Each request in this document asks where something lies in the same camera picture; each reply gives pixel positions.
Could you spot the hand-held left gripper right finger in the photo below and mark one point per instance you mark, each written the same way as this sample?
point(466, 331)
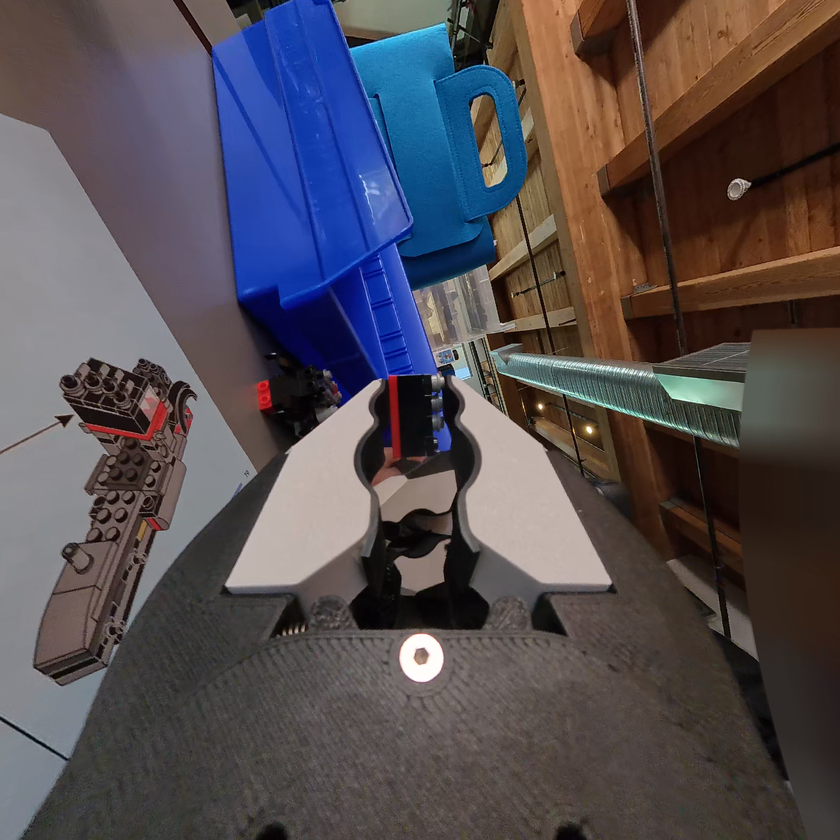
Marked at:
point(525, 499)

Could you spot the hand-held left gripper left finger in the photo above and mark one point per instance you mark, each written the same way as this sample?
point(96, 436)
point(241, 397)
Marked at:
point(308, 499)

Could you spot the grey black brick spaceship model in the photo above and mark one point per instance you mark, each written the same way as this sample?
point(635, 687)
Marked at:
point(298, 394)

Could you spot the small black red brick block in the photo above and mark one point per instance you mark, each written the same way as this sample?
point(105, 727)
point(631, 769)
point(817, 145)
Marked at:
point(410, 413)

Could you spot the brick building instruction booklet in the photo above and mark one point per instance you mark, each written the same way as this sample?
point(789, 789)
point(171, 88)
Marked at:
point(65, 328)

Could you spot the threaded metal rod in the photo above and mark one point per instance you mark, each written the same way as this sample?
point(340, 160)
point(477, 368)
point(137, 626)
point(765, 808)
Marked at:
point(656, 164)

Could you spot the teal felt bag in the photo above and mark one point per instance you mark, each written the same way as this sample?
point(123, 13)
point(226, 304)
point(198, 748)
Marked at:
point(420, 98)

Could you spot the silver corrugated duct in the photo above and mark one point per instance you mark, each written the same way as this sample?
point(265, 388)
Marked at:
point(590, 394)

